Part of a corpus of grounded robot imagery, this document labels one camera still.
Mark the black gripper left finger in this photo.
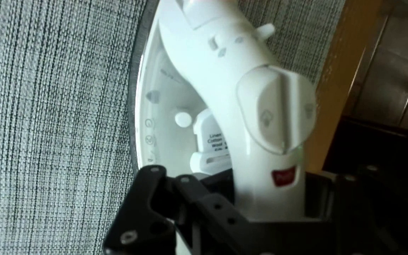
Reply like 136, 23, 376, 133
102, 164, 176, 255

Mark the grey woven placemat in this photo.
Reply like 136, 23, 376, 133
0, 0, 346, 255

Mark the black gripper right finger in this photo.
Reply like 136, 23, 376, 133
333, 174, 408, 255

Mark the white steam iron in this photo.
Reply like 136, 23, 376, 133
135, 0, 318, 223

